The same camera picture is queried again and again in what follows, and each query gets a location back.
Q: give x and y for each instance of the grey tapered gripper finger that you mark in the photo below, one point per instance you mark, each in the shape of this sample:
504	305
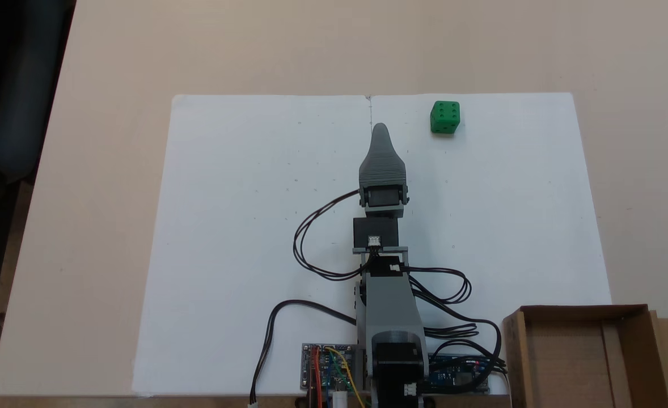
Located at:
382	161

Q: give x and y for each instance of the green dice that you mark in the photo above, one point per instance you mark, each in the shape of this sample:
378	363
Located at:
444	117

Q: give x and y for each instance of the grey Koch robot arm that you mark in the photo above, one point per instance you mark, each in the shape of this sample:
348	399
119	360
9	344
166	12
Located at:
393	306

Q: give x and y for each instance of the white plug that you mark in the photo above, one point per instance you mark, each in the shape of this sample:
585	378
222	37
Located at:
339	400

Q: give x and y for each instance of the brown cardboard box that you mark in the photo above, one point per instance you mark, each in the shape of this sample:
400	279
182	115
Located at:
566	351

